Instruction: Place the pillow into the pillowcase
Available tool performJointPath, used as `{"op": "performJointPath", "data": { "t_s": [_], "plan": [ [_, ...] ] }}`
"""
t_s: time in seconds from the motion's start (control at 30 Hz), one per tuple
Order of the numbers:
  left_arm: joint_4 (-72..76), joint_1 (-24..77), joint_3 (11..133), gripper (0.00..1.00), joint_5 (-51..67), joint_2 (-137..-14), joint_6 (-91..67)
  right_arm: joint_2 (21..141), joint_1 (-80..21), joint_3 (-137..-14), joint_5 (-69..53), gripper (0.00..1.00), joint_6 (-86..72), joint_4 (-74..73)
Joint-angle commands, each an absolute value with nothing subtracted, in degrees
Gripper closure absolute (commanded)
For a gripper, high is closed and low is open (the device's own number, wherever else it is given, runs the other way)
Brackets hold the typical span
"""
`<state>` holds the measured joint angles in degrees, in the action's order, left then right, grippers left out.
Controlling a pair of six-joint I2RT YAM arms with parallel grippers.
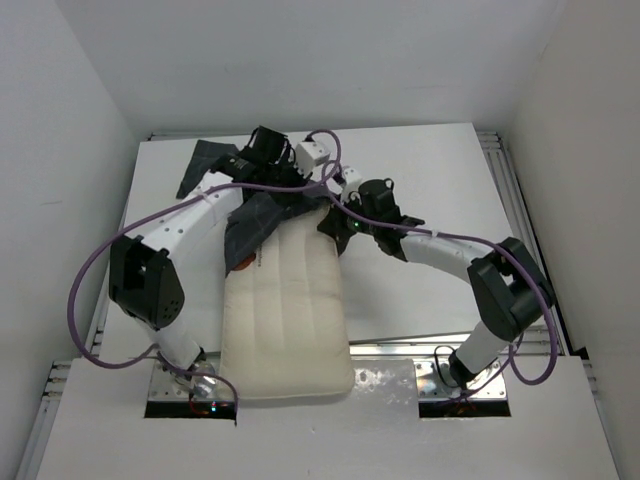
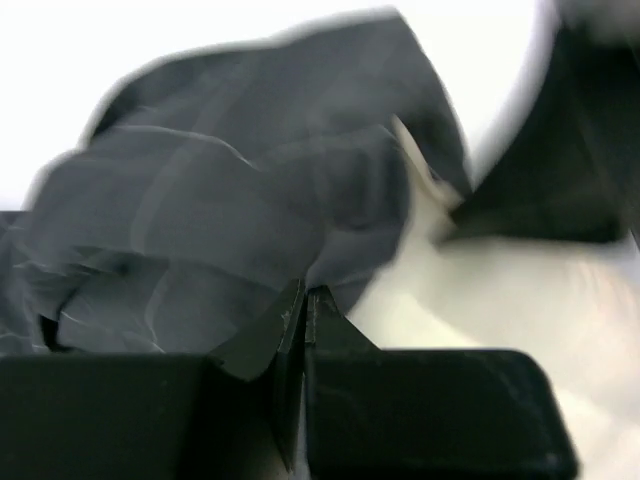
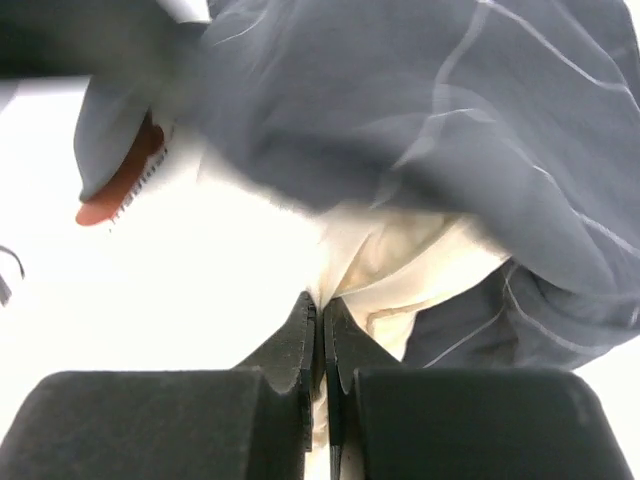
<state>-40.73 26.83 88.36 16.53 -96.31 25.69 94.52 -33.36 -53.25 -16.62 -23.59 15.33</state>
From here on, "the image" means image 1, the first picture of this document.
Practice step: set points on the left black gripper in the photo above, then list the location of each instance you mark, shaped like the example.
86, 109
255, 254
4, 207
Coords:
289, 162

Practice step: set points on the aluminium frame rails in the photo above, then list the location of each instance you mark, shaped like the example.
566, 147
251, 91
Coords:
442, 400

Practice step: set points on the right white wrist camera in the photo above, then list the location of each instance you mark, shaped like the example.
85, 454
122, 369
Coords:
349, 182

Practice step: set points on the dark plaid pillowcase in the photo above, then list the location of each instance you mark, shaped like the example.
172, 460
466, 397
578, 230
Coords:
250, 225

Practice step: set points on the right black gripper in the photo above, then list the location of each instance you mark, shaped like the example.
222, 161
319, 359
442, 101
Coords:
332, 224

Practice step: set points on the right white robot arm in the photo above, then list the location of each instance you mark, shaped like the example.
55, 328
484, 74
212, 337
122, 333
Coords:
510, 291

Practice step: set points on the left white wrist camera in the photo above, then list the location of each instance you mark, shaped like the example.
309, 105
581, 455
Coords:
309, 155

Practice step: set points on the cream pillow with bear print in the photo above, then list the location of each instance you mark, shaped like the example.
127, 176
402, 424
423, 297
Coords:
284, 334

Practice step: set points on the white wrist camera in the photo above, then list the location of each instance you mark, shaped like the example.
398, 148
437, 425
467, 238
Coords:
309, 155
349, 182

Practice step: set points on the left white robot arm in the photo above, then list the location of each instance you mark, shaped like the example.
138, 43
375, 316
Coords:
243, 188

